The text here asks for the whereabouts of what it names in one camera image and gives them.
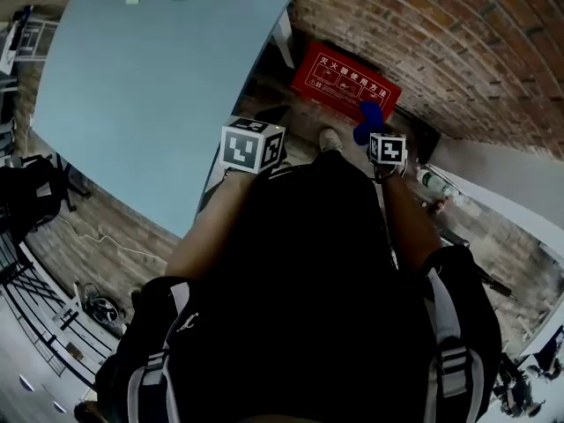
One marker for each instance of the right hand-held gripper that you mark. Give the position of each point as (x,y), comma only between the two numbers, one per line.
(388,150)

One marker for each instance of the black office chair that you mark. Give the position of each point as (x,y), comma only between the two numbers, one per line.
(31,192)

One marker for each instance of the person's black clothing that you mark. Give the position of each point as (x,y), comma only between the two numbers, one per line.
(304,289)

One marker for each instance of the blue cloth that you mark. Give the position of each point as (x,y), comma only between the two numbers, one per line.
(371,115)

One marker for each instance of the light blue table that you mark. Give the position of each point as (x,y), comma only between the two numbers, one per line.
(145,104)

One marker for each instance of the black metal rod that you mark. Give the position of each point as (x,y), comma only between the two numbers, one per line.
(484,280)

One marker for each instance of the red drink can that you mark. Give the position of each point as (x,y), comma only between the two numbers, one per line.
(440,205)

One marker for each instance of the clear plastic bottle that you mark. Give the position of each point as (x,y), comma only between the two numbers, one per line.
(434,183)

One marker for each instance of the person's light shoe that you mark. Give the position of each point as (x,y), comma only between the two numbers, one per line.
(329,140)

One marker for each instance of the red fire extinguisher box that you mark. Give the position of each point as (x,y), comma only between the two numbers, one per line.
(339,75)

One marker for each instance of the white metal rack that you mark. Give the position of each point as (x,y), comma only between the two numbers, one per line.
(39,302)

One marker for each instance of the person's left forearm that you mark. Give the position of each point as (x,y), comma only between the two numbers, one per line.
(211,223)

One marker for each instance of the person's right forearm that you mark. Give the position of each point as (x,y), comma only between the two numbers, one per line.
(407,218)

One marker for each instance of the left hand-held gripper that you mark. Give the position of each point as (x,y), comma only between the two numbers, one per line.
(238,148)

